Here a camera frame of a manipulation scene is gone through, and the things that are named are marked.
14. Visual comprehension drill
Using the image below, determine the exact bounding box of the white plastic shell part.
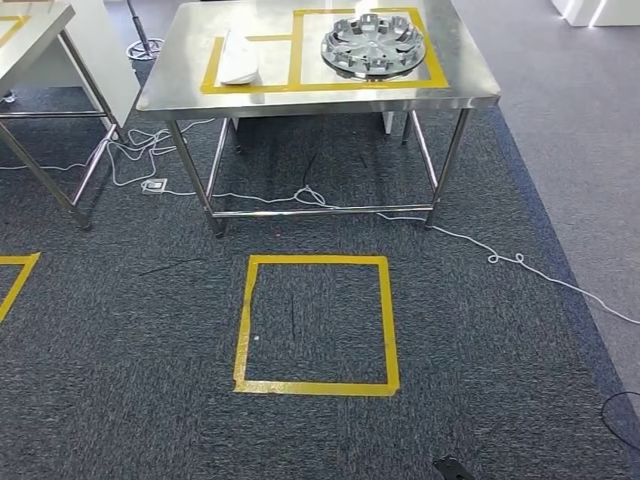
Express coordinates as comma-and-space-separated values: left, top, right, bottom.
217, 29, 261, 86

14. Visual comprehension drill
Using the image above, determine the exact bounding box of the steel workbench table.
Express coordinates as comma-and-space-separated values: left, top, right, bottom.
136, 0, 502, 238

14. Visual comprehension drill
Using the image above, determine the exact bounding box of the yellow floor tape square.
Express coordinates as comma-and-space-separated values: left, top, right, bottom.
0, 251, 42, 326
232, 254, 401, 399

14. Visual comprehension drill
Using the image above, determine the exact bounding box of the grey wheel hubcap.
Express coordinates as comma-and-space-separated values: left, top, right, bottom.
320, 13, 427, 83

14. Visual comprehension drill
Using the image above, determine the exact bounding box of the black round stool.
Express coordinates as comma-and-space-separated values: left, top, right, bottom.
125, 0, 165, 62

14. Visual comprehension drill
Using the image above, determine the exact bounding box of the steel side table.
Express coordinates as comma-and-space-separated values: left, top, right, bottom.
0, 0, 124, 231

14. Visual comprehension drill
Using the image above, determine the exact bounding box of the white platform block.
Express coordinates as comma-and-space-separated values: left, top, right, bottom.
549, 0, 640, 28

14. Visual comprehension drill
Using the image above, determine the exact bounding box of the yellow table tape outline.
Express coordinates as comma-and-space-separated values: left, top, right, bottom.
0, 14, 32, 49

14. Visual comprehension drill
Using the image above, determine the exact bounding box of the white floor cable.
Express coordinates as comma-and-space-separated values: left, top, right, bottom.
0, 117, 217, 197
165, 185, 640, 327

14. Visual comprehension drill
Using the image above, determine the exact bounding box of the black floor cable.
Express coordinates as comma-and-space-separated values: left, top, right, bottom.
599, 390, 640, 453

